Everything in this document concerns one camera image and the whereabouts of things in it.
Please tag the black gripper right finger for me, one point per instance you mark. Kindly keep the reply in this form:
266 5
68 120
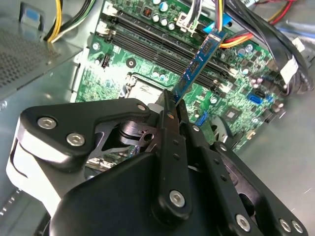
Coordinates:
221 172

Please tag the blue RAM stick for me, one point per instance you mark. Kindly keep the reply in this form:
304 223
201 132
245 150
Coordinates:
199 59

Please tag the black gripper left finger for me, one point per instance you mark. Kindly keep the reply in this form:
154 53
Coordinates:
73 115

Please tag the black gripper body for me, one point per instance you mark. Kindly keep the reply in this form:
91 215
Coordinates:
110 209

